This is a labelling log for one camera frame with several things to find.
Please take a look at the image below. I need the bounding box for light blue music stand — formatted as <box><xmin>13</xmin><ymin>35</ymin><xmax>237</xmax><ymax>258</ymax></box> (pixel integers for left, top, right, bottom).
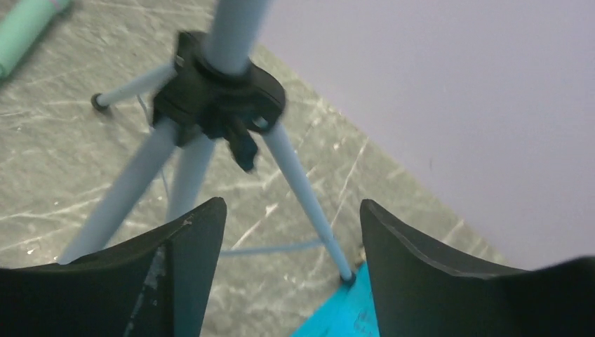
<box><xmin>58</xmin><ymin>1</ymin><xmax>355</xmax><ymax>284</ymax></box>

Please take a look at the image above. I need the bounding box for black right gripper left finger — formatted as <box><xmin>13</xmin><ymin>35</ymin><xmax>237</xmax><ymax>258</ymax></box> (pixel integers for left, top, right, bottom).
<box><xmin>1</xmin><ymin>197</ymin><xmax>227</xmax><ymax>336</ymax></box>

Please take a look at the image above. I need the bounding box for mint green toy microphone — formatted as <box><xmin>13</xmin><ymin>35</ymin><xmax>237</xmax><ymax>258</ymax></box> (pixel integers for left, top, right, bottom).
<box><xmin>1</xmin><ymin>0</ymin><xmax>72</xmax><ymax>80</ymax></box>

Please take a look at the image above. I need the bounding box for teal sheet music page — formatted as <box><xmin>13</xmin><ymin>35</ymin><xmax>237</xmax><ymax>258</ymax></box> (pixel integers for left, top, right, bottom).
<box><xmin>292</xmin><ymin>263</ymin><xmax>380</xmax><ymax>337</ymax></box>

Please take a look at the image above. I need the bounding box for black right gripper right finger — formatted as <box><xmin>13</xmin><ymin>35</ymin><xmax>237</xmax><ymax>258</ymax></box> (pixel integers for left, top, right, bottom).
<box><xmin>360</xmin><ymin>199</ymin><xmax>594</xmax><ymax>336</ymax></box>

